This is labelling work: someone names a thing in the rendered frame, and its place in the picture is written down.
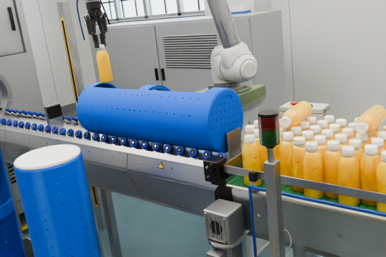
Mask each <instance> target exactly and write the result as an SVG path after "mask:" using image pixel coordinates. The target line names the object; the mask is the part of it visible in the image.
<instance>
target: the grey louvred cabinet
mask: <svg viewBox="0 0 386 257"><path fill-rule="evenodd" d="M232 17H233V20H234V23H235V26H236V29H237V33H238V36H239V38H240V41H242V42H244V43H245V44H246V45H247V47H248V48H249V50H250V52H251V54H252V55H253V57H254V58H255V59H256V61H257V65H258V71H257V73H256V75H255V77H254V78H252V79H250V80H248V81H246V82H244V83H240V84H242V85H265V88H266V97H264V99H263V100H262V103H261V104H259V105H258V112H260V111H265V110H275V111H277V112H279V119H280V106H282V105H284V104H286V103H287V97H286V87H285V67H284V48H283V28H282V18H281V10H270V11H257V12H251V13H250V14H245V15H233V16H232ZM88 36H89V40H90V47H91V53H92V60H93V63H94V70H95V77H96V82H97V83H101V82H100V78H99V72H98V66H97V60H96V54H97V51H98V50H97V49H98V48H95V45H94V42H93V39H92V35H90V34H89V35H88ZM105 37H106V39H105V41H106V46H105V50H106V51H107V52H108V54H109V57H110V64H111V71H112V75H113V81H110V82H107V83H110V84H112V85H114V86H115V87H116V88H122V89H139V88H141V87H142V86H145V85H163V86H165V87H167V88H168V89H169V90H170V91H176V92H198V91H200V90H203V89H206V88H208V86H209V85H213V84H214V81H213V76H212V71H211V54H212V51H213V49H214V48H215V47H216V46H220V45H222V43H221V41H220V38H219V35H218V32H217V29H216V26H215V23H214V20H213V17H212V16H211V15H207V16H200V17H186V18H172V19H164V20H151V21H137V22H123V23H118V24H111V25H107V32H106V33H105Z"/></svg>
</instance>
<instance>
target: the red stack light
mask: <svg viewBox="0 0 386 257"><path fill-rule="evenodd" d="M279 127H280V123H279V115H278V116H276V117H274V118H261V117H259V116H258V128H259V129H260V130H262V131H273V130H277V129H279Z"/></svg>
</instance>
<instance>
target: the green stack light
mask: <svg viewBox="0 0 386 257"><path fill-rule="evenodd" d="M259 139H260V145H261V146H266V147H272V146H277V145H279V144H280V143H281V140H280V128H279V129H277V130H273V131H262V130H260V129H259Z"/></svg>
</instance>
